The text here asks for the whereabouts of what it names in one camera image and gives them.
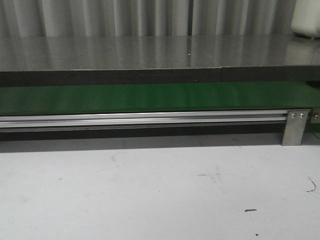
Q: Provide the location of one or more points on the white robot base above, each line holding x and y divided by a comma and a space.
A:
306, 18

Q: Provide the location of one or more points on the green conveyor belt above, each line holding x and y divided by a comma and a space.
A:
96, 99

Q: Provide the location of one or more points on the dark raised platform slab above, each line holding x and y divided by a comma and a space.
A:
101, 60

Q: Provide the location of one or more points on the grey pleated curtain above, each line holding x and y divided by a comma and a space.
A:
117, 18

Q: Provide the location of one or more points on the aluminium conveyor side rail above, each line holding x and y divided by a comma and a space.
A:
142, 118

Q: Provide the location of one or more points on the steel conveyor support bracket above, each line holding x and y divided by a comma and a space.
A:
294, 128

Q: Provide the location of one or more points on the steel end bracket with bolt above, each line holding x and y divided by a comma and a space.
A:
315, 116

